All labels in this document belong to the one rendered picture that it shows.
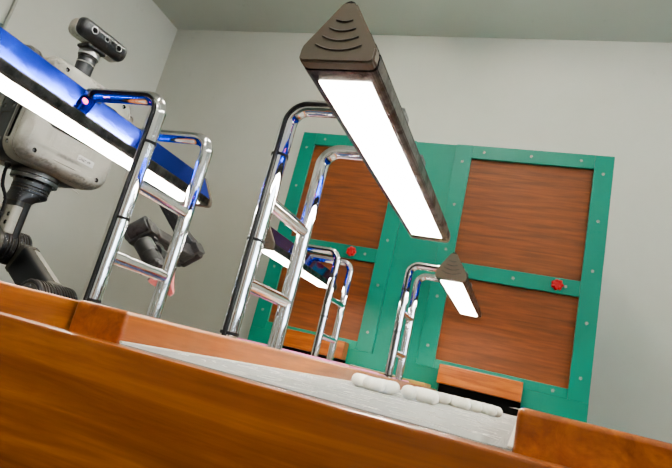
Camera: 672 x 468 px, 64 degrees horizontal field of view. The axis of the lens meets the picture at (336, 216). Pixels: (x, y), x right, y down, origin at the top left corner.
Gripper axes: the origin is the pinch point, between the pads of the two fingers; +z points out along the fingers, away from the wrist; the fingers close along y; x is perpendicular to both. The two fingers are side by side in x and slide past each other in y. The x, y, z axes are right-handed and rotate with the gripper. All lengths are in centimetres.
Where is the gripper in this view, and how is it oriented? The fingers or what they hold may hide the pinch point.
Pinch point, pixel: (170, 292)
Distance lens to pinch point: 163.8
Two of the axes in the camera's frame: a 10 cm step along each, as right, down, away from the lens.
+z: 5.6, 7.1, -4.3
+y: 3.0, 3.2, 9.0
